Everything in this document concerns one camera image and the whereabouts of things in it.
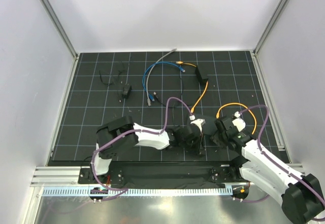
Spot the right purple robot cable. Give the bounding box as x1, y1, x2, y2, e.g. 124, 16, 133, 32
233, 104, 325, 222

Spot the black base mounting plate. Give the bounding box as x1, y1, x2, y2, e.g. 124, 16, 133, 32
78, 161, 259, 184

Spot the black cable with plug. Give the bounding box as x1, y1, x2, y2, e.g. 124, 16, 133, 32
153, 63, 204, 128

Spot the gray ethernet cable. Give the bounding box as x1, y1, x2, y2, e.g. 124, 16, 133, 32
144, 47, 178, 106

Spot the orange ethernet cable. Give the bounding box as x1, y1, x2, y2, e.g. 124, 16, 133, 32
175, 60, 257, 135

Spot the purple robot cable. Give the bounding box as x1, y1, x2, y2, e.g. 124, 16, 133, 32
233, 104, 325, 222
91, 97, 196, 201

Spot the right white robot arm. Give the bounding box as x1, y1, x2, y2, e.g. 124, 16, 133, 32
211, 114, 324, 223

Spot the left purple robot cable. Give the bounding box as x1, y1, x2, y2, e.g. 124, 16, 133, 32
91, 97, 196, 201

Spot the thin black power cable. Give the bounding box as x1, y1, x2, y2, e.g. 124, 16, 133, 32
99, 61, 130, 103

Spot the blue ethernet cable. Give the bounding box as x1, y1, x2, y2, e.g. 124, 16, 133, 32
142, 62, 186, 102

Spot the black grid mat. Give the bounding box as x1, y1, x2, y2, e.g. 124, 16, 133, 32
47, 51, 290, 164

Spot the white slotted cable duct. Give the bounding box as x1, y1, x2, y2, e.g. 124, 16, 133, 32
42, 186, 233, 197

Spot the black power adapter block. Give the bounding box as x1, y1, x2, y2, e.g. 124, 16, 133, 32
195, 66, 208, 85

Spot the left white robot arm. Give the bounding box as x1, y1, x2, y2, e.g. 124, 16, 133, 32
89, 115, 205, 183

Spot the black network switch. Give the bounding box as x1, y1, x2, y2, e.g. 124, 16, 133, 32
194, 114, 217, 136

